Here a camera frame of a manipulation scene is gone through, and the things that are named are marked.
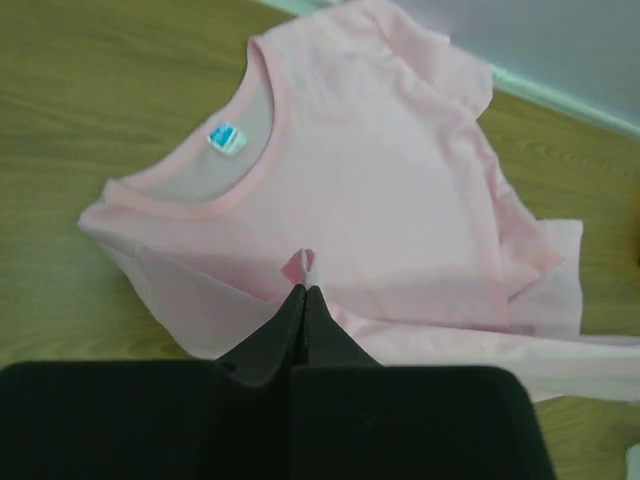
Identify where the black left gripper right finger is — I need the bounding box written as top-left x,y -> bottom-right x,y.
290,288 -> 555,479

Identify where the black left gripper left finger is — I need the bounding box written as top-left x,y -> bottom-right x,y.
1,286 -> 305,479

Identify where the pink t shirt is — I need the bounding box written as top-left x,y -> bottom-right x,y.
79,1 -> 639,402

